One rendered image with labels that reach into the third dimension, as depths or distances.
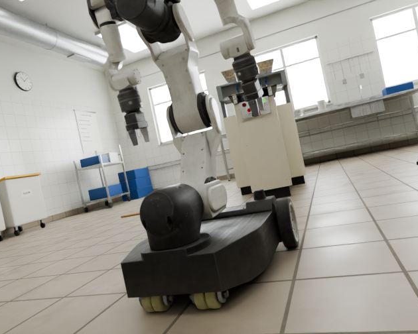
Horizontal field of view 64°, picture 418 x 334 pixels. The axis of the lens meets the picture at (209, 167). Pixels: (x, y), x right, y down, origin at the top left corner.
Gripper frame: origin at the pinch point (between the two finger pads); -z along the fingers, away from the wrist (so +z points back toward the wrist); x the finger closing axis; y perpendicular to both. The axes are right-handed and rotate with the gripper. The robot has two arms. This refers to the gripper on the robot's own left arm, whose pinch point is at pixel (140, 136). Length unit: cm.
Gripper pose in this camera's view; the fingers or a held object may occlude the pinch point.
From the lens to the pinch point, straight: 138.2
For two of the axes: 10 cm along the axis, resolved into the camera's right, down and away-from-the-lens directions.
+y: -9.3, 2.0, 2.9
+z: -2.5, -9.6, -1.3
